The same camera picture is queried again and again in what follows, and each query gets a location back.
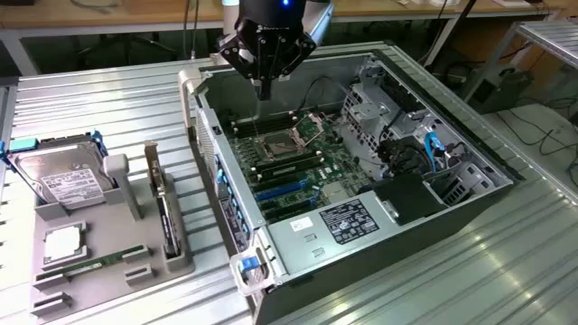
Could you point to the black plastic air shroud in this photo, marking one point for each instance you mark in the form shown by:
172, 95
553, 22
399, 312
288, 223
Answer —
411, 199

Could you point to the black expansion slot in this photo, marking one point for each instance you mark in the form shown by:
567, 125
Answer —
288, 208

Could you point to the blue disk caddy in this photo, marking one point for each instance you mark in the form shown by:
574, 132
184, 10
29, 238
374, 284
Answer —
23, 145

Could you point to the black installed RAM stick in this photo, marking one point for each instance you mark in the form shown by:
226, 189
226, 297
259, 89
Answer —
284, 171

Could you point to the CPU socket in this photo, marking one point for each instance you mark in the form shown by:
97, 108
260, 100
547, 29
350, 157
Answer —
280, 144

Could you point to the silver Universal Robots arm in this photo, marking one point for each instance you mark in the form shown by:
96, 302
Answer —
323, 20

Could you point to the open black PC case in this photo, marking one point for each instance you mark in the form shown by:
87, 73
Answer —
360, 291

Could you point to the silver hard disk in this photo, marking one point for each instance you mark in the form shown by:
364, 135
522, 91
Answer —
63, 169

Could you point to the grey power supply unit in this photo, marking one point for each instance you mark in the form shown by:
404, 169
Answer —
311, 247

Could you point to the metal drive cage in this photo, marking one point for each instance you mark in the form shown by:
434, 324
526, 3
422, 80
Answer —
367, 108

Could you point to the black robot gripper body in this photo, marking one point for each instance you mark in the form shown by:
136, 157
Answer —
272, 17

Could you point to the green motherboard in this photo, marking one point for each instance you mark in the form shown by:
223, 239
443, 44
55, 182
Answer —
336, 159

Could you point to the black graphics card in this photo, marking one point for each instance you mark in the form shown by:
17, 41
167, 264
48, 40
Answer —
168, 220

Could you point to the black box device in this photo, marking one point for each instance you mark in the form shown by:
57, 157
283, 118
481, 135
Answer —
501, 91

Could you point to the grey parts rack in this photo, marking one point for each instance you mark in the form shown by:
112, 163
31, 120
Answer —
108, 230

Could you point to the blue expansion slot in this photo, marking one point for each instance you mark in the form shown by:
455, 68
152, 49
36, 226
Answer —
279, 189

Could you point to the green RAM stick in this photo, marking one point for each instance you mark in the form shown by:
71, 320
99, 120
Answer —
99, 262

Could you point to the wooden desk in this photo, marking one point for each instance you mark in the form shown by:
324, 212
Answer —
135, 11

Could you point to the black RAM slots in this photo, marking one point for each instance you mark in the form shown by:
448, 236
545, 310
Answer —
262, 125

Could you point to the metal slat table frame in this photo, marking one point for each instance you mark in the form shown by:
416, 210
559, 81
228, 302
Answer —
546, 37

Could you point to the silver CPU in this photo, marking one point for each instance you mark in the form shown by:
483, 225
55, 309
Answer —
63, 245

